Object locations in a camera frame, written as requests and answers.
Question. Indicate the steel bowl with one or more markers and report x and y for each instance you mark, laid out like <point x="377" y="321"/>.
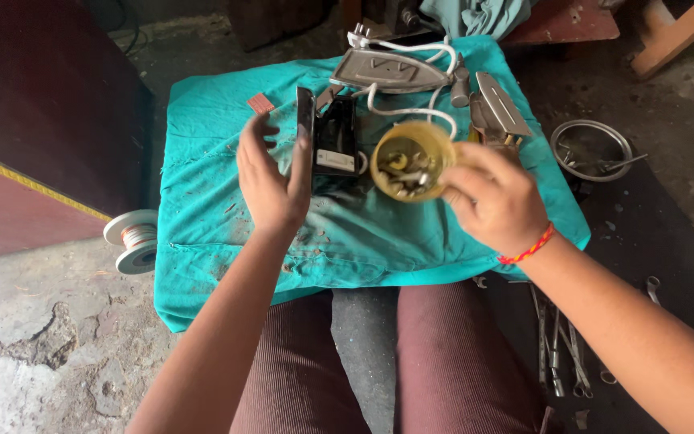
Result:
<point x="591" y="150"/>

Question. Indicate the heap of wrenches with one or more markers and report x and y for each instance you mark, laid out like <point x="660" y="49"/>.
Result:
<point x="561" y="343"/>

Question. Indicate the heap of screws and parts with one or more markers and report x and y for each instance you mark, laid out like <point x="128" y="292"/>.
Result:
<point x="406" y="172"/>

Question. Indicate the small red card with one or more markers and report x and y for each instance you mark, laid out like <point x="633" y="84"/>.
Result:
<point x="260" y="103"/>

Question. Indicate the person's right fingers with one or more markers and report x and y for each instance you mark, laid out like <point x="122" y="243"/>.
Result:
<point x="464" y="178"/>

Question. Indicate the white plug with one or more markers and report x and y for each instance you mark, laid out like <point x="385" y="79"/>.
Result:
<point x="359" y="36"/>

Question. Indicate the maroon cabinet with yellow trim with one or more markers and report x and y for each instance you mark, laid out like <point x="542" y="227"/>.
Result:
<point x="40" y="120"/>

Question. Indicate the metal iron soleplate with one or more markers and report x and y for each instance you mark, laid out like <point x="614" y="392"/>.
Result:
<point x="389" y="72"/>

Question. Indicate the teal cloth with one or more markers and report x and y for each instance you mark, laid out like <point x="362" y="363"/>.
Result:
<point x="353" y="241"/>

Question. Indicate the metal iron cover plate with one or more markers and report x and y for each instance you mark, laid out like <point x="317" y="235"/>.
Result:
<point x="500" y="108"/>

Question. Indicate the light green cloth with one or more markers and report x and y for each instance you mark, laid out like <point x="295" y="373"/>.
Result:
<point x="476" y="15"/>

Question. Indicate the wooden bench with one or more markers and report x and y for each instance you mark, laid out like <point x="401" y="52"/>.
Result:
<point x="678" y="36"/>

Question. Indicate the person's maroon trousers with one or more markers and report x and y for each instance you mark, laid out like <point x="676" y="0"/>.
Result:
<point x="383" y="361"/>

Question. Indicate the black iron housing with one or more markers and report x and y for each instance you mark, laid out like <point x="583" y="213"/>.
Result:
<point x="332" y="141"/>

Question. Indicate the small wrench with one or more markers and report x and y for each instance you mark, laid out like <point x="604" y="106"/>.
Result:
<point x="653" y="289"/>

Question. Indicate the yellow plastic jar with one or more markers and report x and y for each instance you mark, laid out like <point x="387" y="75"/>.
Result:
<point x="413" y="160"/>

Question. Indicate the person's left hand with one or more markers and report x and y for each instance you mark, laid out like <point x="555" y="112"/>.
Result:
<point x="272" y="187"/>

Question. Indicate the person's right hand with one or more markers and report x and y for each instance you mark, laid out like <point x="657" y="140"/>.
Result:
<point x="494" y="202"/>

